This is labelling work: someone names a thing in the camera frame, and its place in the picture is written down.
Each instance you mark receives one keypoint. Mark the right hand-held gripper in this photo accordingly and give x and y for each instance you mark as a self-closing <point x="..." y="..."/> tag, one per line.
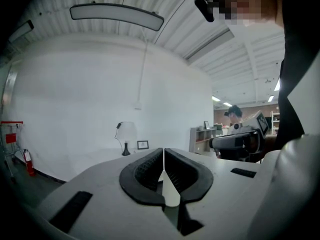
<point x="240" y="141"/>

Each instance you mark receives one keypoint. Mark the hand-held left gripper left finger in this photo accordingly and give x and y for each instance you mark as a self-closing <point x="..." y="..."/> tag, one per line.
<point x="130" y="181"/>

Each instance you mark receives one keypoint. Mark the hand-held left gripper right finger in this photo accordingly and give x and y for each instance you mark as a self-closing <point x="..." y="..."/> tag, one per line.
<point x="197" y="181"/>

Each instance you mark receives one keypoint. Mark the dark framed picture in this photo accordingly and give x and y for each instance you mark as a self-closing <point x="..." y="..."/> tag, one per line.
<point x="206" y="125"/>

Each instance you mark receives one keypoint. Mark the bright ceiling tube light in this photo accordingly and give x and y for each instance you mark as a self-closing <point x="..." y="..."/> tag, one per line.
<point x="227" y="104"/>
<point x="270" y="98"/>
<point x="277" y="84"/>
<point x="215" y="98"/>

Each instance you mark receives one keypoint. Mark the grey cubby shelf unit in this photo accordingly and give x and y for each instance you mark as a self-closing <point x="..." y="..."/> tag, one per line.
<point x="200" y="140"/>

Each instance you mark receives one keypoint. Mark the white shelf rack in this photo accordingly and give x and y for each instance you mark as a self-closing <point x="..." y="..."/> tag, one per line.
<point x="275" y="121"/>

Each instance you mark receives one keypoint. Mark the white shade table lamp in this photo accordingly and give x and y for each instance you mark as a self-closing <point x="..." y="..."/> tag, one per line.
<point x="126" y="132"/>

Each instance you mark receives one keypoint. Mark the grey ceiling light bar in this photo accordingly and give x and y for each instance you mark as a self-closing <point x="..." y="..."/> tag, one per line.
<point x="211" y="43"/>

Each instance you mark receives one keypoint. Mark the red fire extinguisher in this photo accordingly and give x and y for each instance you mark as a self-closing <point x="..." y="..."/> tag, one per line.
<point x="29" y="162"/>

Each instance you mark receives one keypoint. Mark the red shopping cart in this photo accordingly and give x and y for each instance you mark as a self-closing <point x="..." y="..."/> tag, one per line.
<point x="10" y="137"/>

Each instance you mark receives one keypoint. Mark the person's head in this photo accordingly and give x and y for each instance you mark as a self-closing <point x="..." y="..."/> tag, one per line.
<point x="246" y="1"/>

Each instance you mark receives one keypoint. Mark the long curved ceiling light panel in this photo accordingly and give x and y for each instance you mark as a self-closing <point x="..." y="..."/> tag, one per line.
<point x="115" y="14"/>

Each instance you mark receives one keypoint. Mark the small ceiling light panel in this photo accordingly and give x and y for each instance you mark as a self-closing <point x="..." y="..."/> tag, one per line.
<point x="21" y="31"/>

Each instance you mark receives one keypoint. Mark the small black picture frame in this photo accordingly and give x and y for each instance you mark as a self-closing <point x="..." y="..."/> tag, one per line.
<point x="142" y="144"/>

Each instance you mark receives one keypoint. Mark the black head-worn camera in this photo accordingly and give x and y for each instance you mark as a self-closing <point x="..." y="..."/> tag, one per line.
<point x="205" y="5"/>

